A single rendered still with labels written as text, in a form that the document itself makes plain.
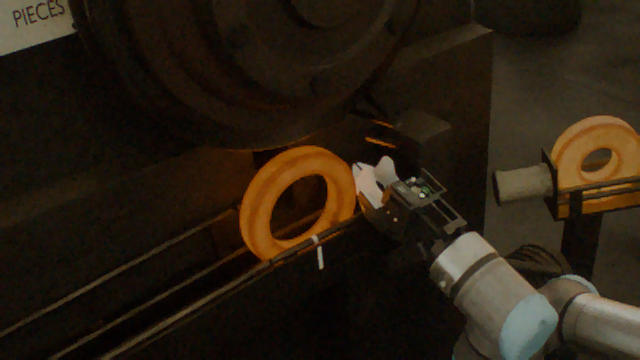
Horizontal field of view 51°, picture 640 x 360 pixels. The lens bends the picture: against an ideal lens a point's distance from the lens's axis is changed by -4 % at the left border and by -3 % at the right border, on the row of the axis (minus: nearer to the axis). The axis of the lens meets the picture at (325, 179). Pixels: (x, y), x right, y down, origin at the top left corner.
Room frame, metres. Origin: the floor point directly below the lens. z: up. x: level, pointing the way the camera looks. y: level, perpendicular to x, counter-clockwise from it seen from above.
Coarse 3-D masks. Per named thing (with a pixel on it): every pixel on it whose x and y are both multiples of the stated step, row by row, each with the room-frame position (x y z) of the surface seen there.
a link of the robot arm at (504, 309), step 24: (480, 264) 0.68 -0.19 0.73; (504, 264) 0.68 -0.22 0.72; (456, 288) 0.67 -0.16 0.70; (480, 288) 0.65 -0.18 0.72; (504, 288) 0.64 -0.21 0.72; (528, 288) 0.64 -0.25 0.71; (480, 312) 0.63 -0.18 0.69; (504, 312) 0.61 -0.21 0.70; (528, 312) 0.61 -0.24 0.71; (552, 312) 0.61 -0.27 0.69; (480, 336) 0.63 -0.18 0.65; (504, 336) 0.60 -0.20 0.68; (528, 336) 0.58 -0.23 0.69
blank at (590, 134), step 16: (576, 128) 0.94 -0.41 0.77; (592, 128) 0.92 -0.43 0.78; (608, 128) 0.92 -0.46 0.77; (624, 128) 0.92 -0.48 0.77; (560, 144) 0.94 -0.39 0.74; (576, 144) 0.92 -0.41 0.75; (592, 144) 0.92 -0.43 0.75; (608, 144) 0.92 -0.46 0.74; (624, 144) 0.92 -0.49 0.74; (560, 160) 0.92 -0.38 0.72; (576, 160) 0.92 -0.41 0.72; (624, 160) 0.92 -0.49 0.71; (560, 176) 0.92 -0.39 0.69; (576, 176) 0.92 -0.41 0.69; (592, 176) 0.94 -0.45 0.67; (608, 176) 0.92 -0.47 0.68; (624, 176) 0.92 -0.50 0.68; (592, 192) 0.92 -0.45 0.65
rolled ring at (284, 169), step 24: (264, 168) 0.80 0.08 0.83; (288, 168) 0.79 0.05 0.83; (312, 168) 0.81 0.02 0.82; (336, 168) 0.83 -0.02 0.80; (264, 192) 0.77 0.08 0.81; (336, 192) 0.84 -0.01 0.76; (240, 216) 0.78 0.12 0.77; (264, 216) 0.77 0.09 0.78; (336, 216) 0.83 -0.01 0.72; (264, 240) 0.76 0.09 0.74; (288, 240) 0.81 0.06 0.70
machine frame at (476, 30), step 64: (448, 0) 1.15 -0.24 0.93; (0, 64) 0.74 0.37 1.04; (64, 64) 0.78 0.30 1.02; (448, 64) 1.07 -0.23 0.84; (0, 128) 0.73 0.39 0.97; (64, 128) 0.77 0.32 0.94; (128, 128) 0.82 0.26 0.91; (0, 192) 0.71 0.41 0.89; (64, 192) 0.72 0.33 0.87; (128, 192) 0.75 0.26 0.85; (192, 192) 0.80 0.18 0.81; (320, 192) 0.91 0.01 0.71; (0, 256) 0.65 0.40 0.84; (64, 256) 0.69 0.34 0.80; (128, 256) 0.73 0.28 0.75; (192, 256) 0.78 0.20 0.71; (256, 256) 0.84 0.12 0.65; (384, 256) 0.98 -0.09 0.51; (0, 320) 0.63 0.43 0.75; (64, 320) 0.67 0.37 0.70; (320, 320) 0.90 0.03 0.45; (384, 320) 0.98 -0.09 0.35; (448, 320) 1.08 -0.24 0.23
